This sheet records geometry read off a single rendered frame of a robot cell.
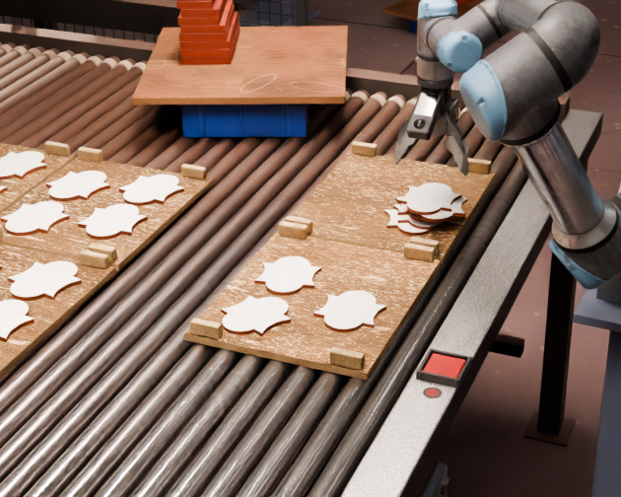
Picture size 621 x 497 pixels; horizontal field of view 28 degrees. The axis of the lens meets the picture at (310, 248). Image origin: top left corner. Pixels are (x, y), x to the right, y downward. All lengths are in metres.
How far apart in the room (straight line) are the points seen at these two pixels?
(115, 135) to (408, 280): 1.02
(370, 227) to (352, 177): 0.23
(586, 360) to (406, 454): 1.94
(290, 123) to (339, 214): 0.45
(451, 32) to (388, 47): 3.94
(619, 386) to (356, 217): 0.63
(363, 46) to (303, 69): 3.20
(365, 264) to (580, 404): 1.39
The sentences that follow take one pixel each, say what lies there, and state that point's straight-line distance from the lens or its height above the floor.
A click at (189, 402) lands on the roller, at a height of 0.92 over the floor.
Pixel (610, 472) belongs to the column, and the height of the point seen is 0.47.
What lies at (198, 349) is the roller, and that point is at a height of 0.92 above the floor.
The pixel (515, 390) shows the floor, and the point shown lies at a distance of 3.68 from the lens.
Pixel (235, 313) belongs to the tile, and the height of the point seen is 0.94.
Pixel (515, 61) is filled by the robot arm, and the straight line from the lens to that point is 1.92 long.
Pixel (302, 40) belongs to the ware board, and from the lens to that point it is 3.26.
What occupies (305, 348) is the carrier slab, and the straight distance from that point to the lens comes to 2.16.
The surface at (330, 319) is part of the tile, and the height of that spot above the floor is 0.94.
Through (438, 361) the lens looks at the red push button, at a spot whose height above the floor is 0.93.
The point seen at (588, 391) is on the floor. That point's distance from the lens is 3.71.
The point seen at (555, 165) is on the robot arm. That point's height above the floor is 1.27.
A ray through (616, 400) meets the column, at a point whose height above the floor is 0.65.
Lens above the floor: 2.14
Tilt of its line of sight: 29 degrees down
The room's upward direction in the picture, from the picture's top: 2 degrees counter-clockwise
